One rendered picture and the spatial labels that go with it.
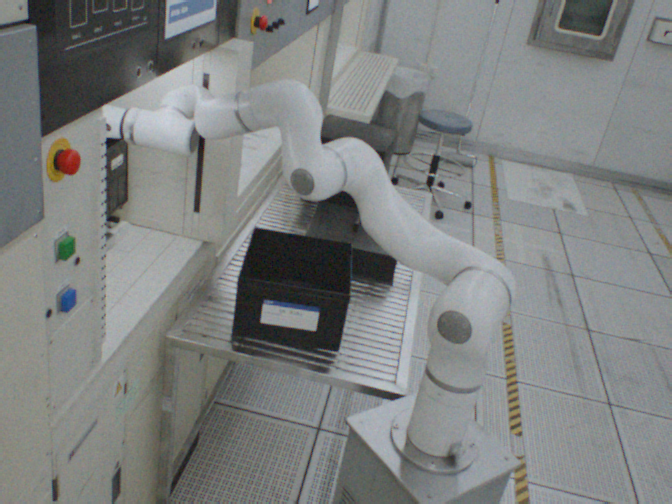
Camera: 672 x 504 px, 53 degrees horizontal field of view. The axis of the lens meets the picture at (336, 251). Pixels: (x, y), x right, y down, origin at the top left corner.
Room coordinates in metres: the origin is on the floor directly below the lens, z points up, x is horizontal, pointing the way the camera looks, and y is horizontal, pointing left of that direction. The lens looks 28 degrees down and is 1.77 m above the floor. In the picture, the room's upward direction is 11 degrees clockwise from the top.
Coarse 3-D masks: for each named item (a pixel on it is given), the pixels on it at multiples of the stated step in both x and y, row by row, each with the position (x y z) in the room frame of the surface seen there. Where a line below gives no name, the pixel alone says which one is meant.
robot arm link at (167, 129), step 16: (144, 112) 1.46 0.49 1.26; (160, 112) 1.47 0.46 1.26; (176, 112) 1.48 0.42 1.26; (144, 128) 1.43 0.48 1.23; (160, 128) 1.43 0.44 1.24; (176, 128) 1.43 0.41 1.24; (192, 128) 1.44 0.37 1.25; (144, 144) 1.44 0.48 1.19; (160, 144) 1.43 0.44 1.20; (176, 144) 1.42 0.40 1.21; (192, 144) 1.44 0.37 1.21
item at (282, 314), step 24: (264, 240) 1.62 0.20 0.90; (288, 240) 1.63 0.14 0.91; (312, 240) 1.63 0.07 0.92; (336, 240) 1.64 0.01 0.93; (264, 264) 1.62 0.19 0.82; (288, 264) 1.63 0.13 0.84; (312, 264) 1.63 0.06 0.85; (336, 264) 1.64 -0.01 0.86; (240, 288) 1.35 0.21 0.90; (264, 288) 1.35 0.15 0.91; (288, 288) 1.36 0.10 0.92; (312, 288) 1.60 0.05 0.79; (336, 288) 1.64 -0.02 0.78; (240, 312) 1.35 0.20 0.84; (264, 312) 1.36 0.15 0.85; (288, 312) 1.36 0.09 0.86; (312, 312) 1.36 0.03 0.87; (336, 312) 1.37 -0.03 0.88; (240, 336) 1.35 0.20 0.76; (264, 336) 1.36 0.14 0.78; (288, 336) 1.36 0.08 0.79; (312, 336) 1.36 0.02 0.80; (336, 336) 1.37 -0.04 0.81
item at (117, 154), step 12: (108, 144) 1.58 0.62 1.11; (120, 144) 1.54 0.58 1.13; (108, 156) 1.48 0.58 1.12; (120, 156) 1.54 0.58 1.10; (108, 168) 1.48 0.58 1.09; (120, 168) 1.54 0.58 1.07; (108, 180) 1.48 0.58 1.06; (120, 180) 1.54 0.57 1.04; (108, 192) 1.47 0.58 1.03; (120, 192) 1.54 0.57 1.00; (108, 204) 1.47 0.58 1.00; (120, 204) 1.54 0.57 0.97; (108, 216) 1.47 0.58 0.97
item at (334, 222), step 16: (320, 208) 1.98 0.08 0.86; (336, 208) 2.01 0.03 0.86; (352, 208) 2.03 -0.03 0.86; (320, 224) 1.87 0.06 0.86; (336, 224) 1.89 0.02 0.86; (352, 224) 1.91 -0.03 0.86; (352, 240) 1.80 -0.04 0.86; (368, 240) 1.82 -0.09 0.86; (352, 256) 1.75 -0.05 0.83; (368, 256) 1.75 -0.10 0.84; (384, 256) 1.75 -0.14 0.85; (352, 272) 1.75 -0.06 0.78; (368, 272) 1.75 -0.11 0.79; (384, 272) 1.75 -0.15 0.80
